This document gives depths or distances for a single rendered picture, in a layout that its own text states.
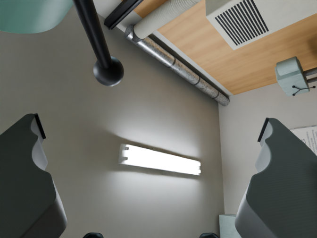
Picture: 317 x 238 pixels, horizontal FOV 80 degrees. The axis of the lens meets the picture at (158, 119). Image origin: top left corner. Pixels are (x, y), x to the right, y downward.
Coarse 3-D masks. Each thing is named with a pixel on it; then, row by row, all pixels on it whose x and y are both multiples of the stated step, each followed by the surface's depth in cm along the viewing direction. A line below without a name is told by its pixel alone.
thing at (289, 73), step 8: (280, 64) 189; (288, 64) 184; (296, 64) 180; (280, 72) 190; (288, 72) 188; (296, 72) 190; (304, 72) 198; (312, 72) 194; (280, 80) 199; (288, 80) 198; (296, 80) 197; (304, 80) 196; (312, 80) 208; (288, 88) 212; (296, 88) 209; (304, 88) 209; (288, 96) 229
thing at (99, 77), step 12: (72, 0) 13; (84, 0) 13; (84, 12) 14; (96, 12) 15; (84, 24) 15; (96, 24) 15; (96, 36) 16; (96, 48) 17; (108, 60) 20; (96, 72) 21; (108, 72) 21; (120, 72) 22; (108, 84) 22
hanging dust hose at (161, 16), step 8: (168, 0) 163; (176, 0) 156; (184, 0) 154; (192, 0) 152; (200, 0) 154; (160, 8) 167; (168, 8) 163; (176, 8) 160; (184, 8) 160; (152, 16) 174; (160, 16) 170; (168, 16) 168; (176, 16) 169; (136, 24) 190; (144, 24) 182; (152, 24) 177; (160, 24) 178; (136, 32) 190; (144, 32) 188; (152, 32) 190
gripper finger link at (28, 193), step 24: (24, 120) 10; (0, 144) 8; (24, 144) 8; (0, 168) 7; (24, 168) 7; (0, 192) 6; (24, 192) 6; (48, 192) 6; (0, 216) 5; (24, 216) 6; (48, 216) 6
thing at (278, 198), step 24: (264, 144) 9; (288, 144) 9; (264, 168) 8; (288, 168) 7; (312, 168) 7; (264, 192) 6; (288, 192) 6; (312, 192) 6; (240, 216) 7; (264, 216) 6; (288, 216) 6; (312, 216) 6
